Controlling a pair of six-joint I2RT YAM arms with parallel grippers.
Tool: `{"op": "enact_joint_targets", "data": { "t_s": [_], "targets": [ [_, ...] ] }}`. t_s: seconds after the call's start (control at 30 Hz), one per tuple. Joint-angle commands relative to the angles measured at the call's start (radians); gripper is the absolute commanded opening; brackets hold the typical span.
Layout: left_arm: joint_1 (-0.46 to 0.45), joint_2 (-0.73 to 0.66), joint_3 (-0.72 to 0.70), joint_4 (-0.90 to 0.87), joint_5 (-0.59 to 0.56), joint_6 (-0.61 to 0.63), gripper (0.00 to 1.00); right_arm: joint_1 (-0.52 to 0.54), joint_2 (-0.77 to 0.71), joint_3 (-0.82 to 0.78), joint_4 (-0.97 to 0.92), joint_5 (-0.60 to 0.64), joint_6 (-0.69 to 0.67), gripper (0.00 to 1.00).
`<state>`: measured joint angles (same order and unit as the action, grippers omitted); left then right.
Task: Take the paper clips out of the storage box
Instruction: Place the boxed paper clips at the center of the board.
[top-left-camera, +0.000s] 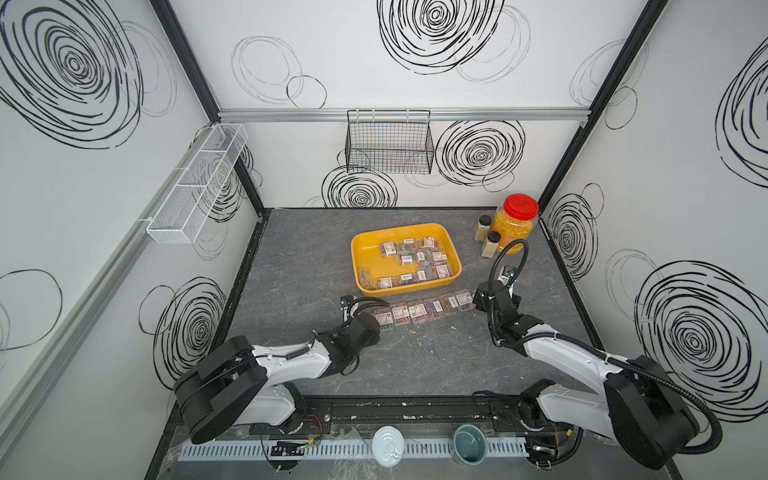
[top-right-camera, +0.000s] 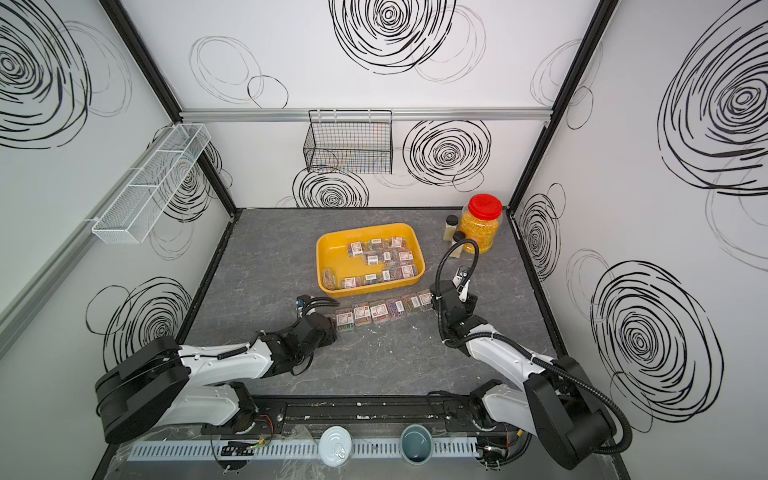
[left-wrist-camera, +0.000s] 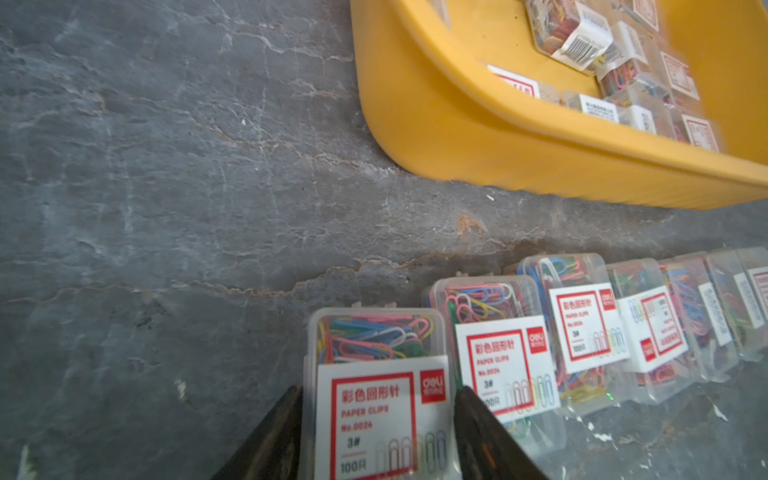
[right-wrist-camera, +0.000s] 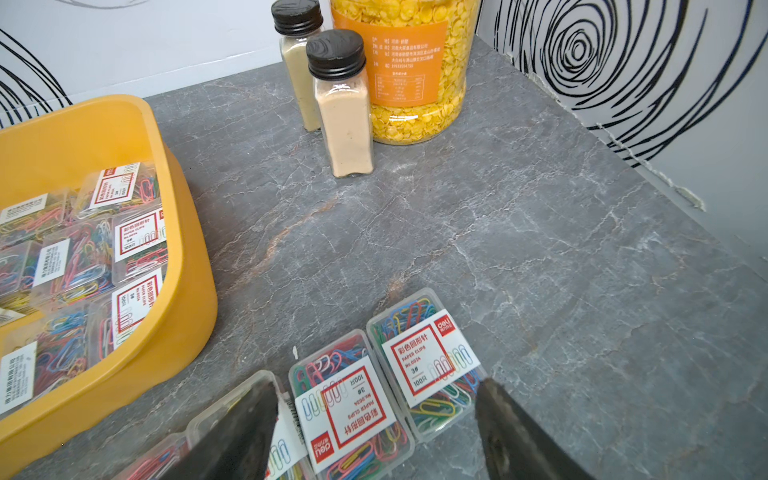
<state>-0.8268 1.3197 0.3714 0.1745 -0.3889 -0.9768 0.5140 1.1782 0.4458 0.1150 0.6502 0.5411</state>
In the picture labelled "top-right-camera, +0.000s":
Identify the clear paper clip box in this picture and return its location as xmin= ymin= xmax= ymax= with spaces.
xmin=334 ymin=308 xmax=355 ymax=333
xmin=402 ymin=294 xmax=422 ymax=316
xmin=369 ymin=301 xmax=391 ymax=324
xmin=386 ymin=298 xmax=407 ymax=320
xmin=352 ymin=302 xmax=372 ymax=327
xmin=418 ymin=290 xmax=432 ymax=311

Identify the yellow plastic storage tray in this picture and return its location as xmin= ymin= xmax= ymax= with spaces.
xmin=316 ymin=223 xmax=426 ymax=298

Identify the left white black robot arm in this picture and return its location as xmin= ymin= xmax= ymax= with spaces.
xmin=95 ymin=310 xmax=337 ymax=444

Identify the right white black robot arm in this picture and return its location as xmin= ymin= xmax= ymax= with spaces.
xmin=430 ymin=280 xmax=633 ymax=470

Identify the tilted paper clip box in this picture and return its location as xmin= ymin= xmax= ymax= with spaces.
xmin=321 ymin=268 xmax=339 ymax=290

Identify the front black cap spice bottle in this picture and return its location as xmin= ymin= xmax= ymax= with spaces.
xmin=450 ymin=231 xmax=466 ymax=258

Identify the black cap spice bottle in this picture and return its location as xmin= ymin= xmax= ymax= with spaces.
xmin=443 ymin=215 xmax=459 ymax=242
xmin=450 ymin=231 xmax=466 ymax=258

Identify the rear black cap spice bottle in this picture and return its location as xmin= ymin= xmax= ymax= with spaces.
xmin=443 ymin=215 xmax=459 ymax=242

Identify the red lid corn jar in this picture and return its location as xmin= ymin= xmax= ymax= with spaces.
xmin=459 ymin=194 xmax=503 ymax=254

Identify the grey green cup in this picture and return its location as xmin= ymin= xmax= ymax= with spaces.
xmin=400 ymin=424 xmax=433 ymax=465

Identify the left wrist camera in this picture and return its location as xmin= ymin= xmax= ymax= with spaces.
xmin=296 ymin=295 xmax=313 ymax=318

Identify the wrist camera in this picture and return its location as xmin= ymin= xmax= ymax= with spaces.
xmin=452 ymin=265 xmax=471 ymax=296
xmin=296 ymin=295 xmax=313 ymax=318

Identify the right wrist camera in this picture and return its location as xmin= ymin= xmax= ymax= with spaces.
xmin=452 ymin=265 xmax=471 ymax=296

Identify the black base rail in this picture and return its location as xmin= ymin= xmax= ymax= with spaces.
xmin=110 ymin=385 xmax=576 ymax=443

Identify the white slotted cable duct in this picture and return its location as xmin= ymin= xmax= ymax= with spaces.
xmin=127 ymin=437 xmax=478 ymax=462

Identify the black wire wall basket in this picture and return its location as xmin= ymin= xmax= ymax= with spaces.
xmin=303 ymin=109 xmax=394 ymax=174

